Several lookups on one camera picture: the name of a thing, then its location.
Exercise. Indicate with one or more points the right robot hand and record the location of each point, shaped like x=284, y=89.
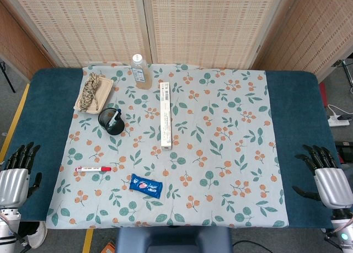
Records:
x=329, y=184

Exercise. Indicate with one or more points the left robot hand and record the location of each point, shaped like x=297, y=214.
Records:
x=14, y=181

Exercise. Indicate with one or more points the red marker pen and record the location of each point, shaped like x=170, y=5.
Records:
x=93, y=169

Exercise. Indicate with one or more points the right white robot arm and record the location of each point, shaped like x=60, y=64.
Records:
x=343, y=228

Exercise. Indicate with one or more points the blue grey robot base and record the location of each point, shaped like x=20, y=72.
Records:
x=173, y=239

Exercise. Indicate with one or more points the black round cup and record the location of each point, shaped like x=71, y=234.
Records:
x=111, y=122

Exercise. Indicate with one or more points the white marker with blue cap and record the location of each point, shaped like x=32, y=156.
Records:
x=115, y=117

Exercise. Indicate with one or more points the black device on floor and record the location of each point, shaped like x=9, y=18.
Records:
x=345, y=149

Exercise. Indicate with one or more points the white shoe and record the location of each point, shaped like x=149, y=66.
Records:
x=38, y=235

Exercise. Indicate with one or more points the white power strip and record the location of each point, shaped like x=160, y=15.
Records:
x=338, y=122

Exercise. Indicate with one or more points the dark blue table cover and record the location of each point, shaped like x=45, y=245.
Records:
x=298, y=126

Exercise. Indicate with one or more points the red object on floor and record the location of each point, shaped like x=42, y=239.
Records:
x=323, y=94

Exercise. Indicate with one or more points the black metal stand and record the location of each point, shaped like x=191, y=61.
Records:
x=6, y=74

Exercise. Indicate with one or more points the orange box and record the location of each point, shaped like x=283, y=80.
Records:
x=109, y=248

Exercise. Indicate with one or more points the beige paper tray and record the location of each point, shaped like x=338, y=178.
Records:
x=93, y=94

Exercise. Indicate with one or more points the blue snack packet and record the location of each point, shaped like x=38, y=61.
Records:
x=146, y=186

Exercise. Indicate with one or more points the floral tablecloth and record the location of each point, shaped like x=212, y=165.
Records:
x=193, y=153

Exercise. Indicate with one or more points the long white cardboard box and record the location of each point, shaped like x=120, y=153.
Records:
x=166, y=115

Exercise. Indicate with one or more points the clear plastic bottle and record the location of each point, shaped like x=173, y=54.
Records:
x=140, y=72

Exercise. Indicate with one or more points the woven folding screen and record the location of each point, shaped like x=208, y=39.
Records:
x=193, y=24

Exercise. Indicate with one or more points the metal frame with wheel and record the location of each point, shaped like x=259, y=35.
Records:
x=346, y=71

